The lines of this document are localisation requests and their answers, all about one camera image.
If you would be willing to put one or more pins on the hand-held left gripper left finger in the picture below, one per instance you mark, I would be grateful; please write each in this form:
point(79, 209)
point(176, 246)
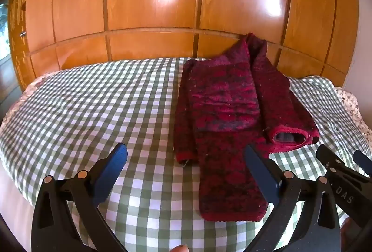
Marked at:
point(113, 170)

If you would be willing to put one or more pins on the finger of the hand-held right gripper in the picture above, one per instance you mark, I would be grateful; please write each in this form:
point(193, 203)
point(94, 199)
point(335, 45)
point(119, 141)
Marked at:
point(363, 160)
point(345, 182)

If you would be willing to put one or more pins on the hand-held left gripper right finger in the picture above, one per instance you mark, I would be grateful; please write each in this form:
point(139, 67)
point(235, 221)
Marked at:
point(261, 173)

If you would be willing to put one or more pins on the dark red patterned sweater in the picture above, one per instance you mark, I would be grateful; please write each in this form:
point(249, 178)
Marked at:
point(226, 100)

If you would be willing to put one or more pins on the person's left hand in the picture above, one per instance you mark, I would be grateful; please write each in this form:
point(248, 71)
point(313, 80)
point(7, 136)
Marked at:
point(180, 248)

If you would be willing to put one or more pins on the green white checkered bed sheet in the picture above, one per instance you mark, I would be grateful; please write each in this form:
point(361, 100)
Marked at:
point(101, 109)

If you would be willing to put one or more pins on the wooden wardrobe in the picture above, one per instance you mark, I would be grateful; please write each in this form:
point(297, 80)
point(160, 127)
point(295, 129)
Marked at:
point(151, 7)

